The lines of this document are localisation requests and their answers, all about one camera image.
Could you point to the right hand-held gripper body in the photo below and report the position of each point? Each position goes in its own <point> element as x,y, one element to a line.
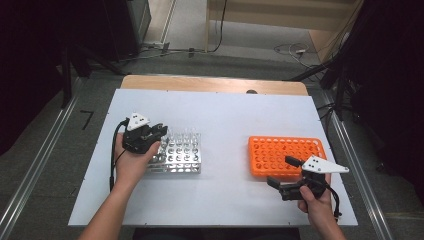
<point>321,165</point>

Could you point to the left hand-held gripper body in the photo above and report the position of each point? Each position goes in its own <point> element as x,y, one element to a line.
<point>136,136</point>

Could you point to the glass test tube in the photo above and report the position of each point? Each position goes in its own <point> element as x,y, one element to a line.
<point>172,133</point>
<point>189,133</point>
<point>196,133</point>
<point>181,133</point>

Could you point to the orange test tube rack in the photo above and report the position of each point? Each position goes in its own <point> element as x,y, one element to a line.
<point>270,155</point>

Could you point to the metal test tube rack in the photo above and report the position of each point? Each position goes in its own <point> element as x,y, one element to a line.
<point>181,156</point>

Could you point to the person's left hand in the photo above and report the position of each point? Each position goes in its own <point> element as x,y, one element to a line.
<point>131,166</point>

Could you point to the person's right hand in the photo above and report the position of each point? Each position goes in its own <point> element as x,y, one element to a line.
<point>318,208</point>

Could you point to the wooden table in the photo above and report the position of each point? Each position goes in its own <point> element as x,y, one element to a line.
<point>213,84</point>

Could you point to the person's dark clothing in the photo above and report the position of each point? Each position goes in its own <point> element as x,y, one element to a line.
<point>216,234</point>

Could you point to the dark round table grommet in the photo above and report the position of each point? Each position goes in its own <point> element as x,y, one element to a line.
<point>251,91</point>

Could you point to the black stand legs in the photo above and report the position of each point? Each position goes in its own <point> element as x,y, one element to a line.
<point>333,76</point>
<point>86,63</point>

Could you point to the black curtain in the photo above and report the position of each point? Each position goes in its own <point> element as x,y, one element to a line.
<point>40,50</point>
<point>393,83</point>

